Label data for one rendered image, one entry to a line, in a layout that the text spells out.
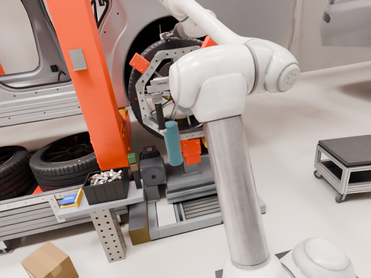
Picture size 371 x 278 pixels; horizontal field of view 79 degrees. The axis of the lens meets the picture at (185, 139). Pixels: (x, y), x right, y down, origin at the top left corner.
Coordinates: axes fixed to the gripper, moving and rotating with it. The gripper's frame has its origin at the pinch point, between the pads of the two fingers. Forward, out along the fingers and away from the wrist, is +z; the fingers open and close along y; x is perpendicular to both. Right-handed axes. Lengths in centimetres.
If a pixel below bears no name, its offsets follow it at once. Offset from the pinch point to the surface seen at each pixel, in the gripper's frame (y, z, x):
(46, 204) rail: -101, 32, -68
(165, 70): 14.4, 39.1, -24.3
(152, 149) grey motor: -25, 27, -71
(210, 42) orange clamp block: 14.7, -19.7, -10.4
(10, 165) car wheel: -111, 72, -45
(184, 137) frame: -13, -7, -58
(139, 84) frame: -25.7, -1.2, -18.6
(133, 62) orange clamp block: -23.9, -1.7, -6.7
